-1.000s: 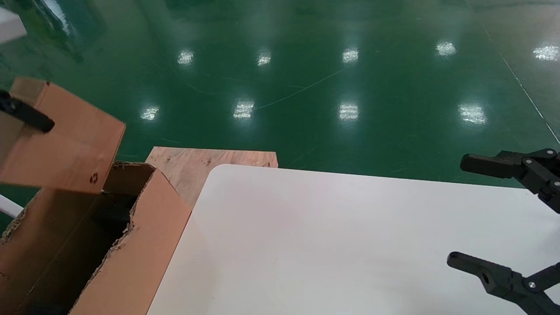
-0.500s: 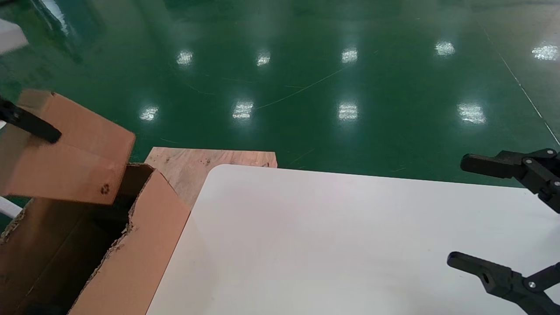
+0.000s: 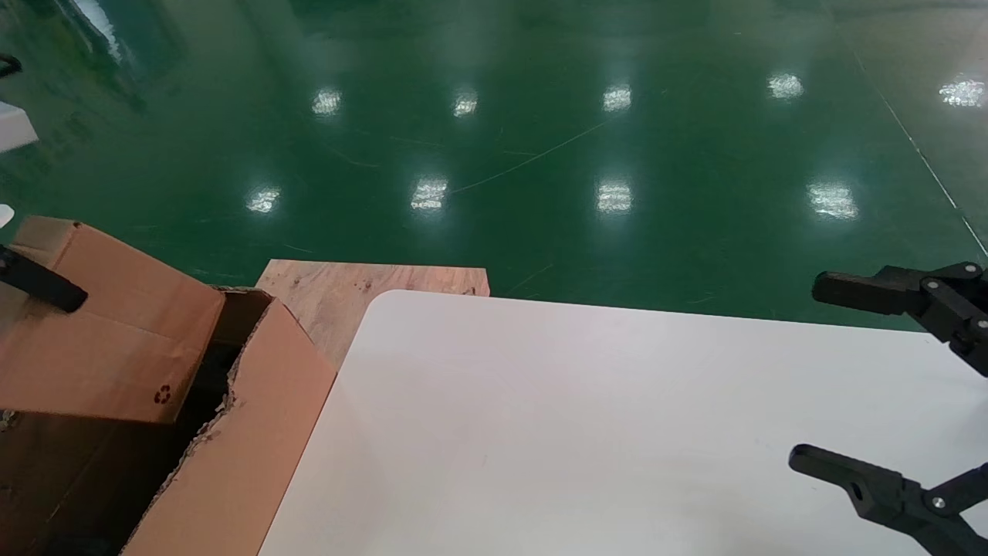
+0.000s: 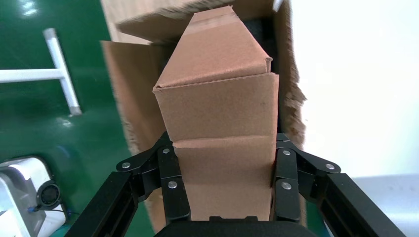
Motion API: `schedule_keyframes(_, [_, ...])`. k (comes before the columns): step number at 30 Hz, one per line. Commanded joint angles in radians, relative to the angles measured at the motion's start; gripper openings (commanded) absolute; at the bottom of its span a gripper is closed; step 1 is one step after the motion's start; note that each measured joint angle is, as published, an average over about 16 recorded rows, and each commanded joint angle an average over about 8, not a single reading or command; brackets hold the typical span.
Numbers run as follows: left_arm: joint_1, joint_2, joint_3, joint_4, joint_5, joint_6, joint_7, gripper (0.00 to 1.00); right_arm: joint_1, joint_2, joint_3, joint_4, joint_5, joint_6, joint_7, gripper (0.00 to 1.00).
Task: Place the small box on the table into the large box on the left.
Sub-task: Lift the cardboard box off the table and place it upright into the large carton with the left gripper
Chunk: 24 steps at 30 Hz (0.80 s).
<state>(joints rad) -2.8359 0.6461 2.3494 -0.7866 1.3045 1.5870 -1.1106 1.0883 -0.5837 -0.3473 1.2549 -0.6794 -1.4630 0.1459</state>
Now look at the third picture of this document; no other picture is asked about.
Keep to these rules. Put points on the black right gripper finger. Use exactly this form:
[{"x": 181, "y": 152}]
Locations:
[
  {"x": 872, "y": 293},
  {"x": 880, "y": 488}
]

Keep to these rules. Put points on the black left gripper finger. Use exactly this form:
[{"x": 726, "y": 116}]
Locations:
[{"x": 42, "y": 284}]

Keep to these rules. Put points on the small cardboard box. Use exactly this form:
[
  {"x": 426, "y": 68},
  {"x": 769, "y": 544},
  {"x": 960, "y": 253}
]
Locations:
[{"x": 116, "y": 340}]

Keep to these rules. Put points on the large open cardboard box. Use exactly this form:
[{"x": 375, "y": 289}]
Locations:
[{"x": 247, "y": 432}]

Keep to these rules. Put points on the small white object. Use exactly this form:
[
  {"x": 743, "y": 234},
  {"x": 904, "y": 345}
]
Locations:
[{"x": 5, "y": 216}]

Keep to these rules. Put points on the wooden board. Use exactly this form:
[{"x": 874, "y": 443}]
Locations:
[{"x": 340, "y": 297}]

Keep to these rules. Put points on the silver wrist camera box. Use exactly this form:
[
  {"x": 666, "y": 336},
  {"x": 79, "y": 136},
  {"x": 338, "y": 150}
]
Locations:
[{"x": 14, "y": 127}]

